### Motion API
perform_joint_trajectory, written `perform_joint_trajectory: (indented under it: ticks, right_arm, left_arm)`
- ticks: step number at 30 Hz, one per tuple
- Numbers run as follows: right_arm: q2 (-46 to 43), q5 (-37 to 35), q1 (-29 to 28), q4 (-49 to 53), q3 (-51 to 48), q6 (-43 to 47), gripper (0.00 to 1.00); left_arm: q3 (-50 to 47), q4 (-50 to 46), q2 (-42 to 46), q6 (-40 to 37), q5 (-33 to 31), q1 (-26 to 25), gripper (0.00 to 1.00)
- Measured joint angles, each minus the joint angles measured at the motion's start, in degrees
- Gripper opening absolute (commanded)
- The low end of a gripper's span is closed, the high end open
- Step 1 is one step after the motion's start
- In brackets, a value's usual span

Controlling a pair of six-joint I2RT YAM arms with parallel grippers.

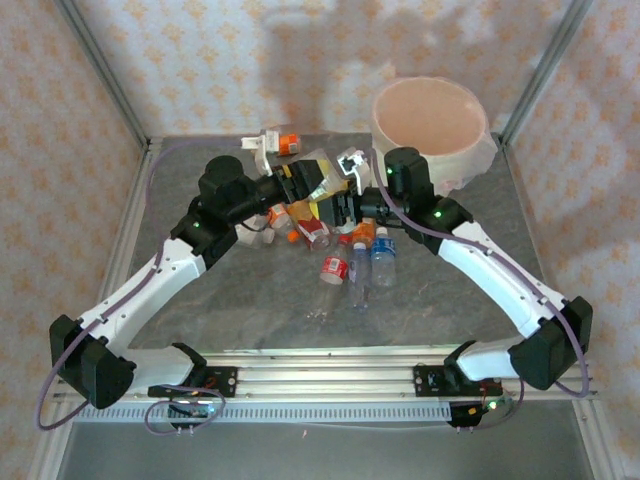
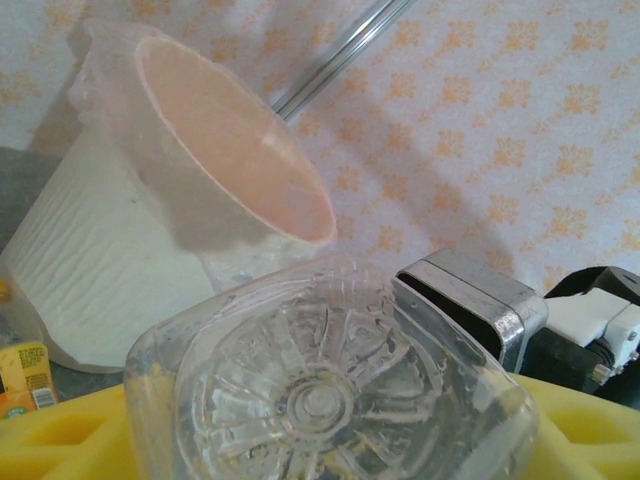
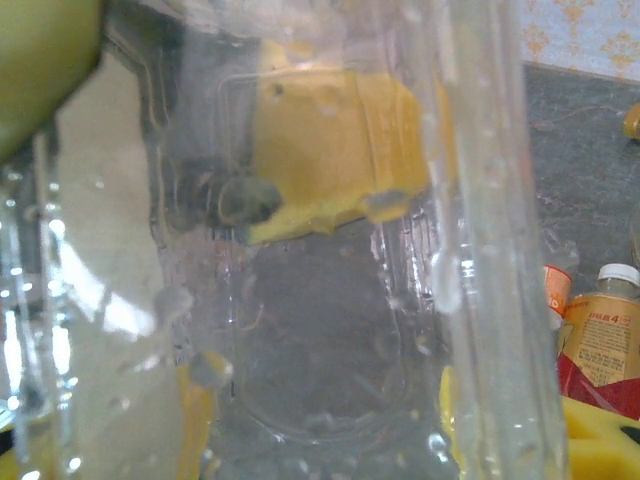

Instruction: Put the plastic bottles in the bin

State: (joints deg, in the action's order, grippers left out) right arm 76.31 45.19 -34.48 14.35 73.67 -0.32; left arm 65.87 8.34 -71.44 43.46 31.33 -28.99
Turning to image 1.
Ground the orange juice plastic bottle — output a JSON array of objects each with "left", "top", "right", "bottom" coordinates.
[{"left": 351, "top": 218, "right": 377, "bottom": 250}]

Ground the red yellow label tea bottle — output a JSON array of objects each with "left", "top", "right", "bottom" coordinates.
[{"left": 287, "top": 198, "right": 334, "bottom": 251}]

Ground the orange label plastic bottle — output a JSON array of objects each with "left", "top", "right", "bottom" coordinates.
[{"left": 264, "top": 130, "right": 302, "bottom": 156}]

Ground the clear bottle with orange cap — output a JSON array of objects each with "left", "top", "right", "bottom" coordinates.
[{"left": 267, "top": 203, "right": 301, "bottom": 245}]

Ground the red label cola bottle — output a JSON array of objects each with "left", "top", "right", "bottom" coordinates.
[{"left": 312, "top": 234, "right": 351, "bottom": 321}]

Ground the blue label water bottle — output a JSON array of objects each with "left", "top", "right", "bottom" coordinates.
[{"left": 369, "top": 226, "right": 399, "bottom": 289}]

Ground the purple label clear bottle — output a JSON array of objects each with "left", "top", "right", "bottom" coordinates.
[{"left": 347, "top": 241, "right": 374, "bottom": 312}]

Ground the round pale plastic bin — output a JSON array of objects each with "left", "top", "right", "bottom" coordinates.
[{"left": 369, "top": 75, "right": 496, "bottom": 194}]

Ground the translucent plastic bin liner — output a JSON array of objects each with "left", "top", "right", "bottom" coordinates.
[{"left": 442, "top": 130, "right": 502, "bottom": 195}]

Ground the right controller board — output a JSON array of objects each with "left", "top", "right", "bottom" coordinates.
[{"left": 447, "top": 397, "right": 514, "bottom": 432}]

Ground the controller board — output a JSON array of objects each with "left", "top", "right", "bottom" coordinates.
[
  {"left": 167, "top": 399, "right": 222, "bottom": 431},
  {"left": 447, "top": 397, "right": 514, "bottom": 432}
]

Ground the left controller board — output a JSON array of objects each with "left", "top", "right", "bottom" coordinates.
[{"left": 167, "top": 399, "right": 222, "bottom": 431}]

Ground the aluminium table side rail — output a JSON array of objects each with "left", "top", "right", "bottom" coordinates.
[
  {"left": 79, "top": 139, "right": 164, "bottom": 361},
  {"left": 499, "top": 134, "right": 576, "bottom": 351}
]

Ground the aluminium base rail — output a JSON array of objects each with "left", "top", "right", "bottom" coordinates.
[{"left": 52, "top": 349, "right": 599, "bottom": 407}]

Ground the aluminium frame post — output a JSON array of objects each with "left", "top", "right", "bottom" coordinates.
[
  {"left": 499, "top": 0, "right": 596, "bottom": 146},
  {"left": 52, "top": 0, "right": 151, "bottom": 151}
]

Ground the slotted grey cable duct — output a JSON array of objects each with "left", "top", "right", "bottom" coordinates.
[{"left": 74, "top": 402, "right": 454, "bottom": 425}]

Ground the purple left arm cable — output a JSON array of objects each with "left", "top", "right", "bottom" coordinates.
[{"left": 37, "top": 135, "right": 251, "bottom": 437}]

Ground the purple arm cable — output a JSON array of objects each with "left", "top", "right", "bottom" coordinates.
[
  {"left": 37, "top": 135, "right": 251, "bottom": 437},
  {"left": 369, "top": 149, "right": 591, "bottom": 432}
]

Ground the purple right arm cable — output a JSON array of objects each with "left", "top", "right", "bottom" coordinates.
[{"left": 369, "top": 149, "right": 591, "bottom": 432}]

